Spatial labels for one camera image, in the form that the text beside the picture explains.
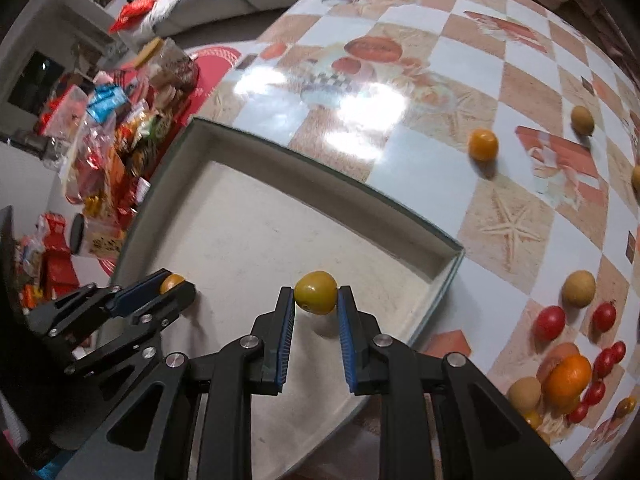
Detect small orange cherry tomato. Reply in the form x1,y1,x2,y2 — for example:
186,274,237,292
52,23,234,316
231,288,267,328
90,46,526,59
160,273,186,295

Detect brown longan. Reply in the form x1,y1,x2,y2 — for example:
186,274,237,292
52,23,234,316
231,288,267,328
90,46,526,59
506,376,541,414
561,270,596,309
570,105,596,136

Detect shallow grey cardboard box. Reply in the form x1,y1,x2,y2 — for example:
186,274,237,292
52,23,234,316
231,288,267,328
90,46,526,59
96,116,466,480

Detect brown longan beside mandarin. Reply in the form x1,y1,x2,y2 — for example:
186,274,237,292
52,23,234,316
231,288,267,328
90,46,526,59
506,376,541,414

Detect pile of snack packages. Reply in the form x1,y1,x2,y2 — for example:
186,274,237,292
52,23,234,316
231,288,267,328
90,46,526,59
11,38,200,310

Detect red cherry tomato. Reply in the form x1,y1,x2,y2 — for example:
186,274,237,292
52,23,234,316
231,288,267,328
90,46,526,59
534,306,565,341
592,301,617,333
566,402,589,425
610,340,626,363
582,380,606,406
593,348,615,380

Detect large orange mandarin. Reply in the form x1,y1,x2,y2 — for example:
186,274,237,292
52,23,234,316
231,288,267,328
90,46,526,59
542,354,592,408

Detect orange kumquat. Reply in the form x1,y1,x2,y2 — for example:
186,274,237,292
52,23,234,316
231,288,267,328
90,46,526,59
468,129,499,162

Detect dark yellow cherry tomato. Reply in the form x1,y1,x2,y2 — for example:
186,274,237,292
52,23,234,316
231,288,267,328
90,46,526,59
614,396,637,419

